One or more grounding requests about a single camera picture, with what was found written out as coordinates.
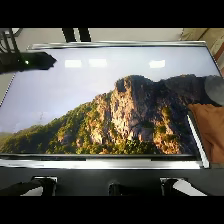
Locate person's legs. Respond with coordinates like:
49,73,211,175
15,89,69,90
61,27,93,44

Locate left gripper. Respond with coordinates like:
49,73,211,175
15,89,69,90
31,51,58,72

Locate brown shirt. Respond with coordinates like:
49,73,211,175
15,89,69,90
187,102,224,165

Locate silver frame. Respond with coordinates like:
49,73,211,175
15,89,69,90
0,40,224,196

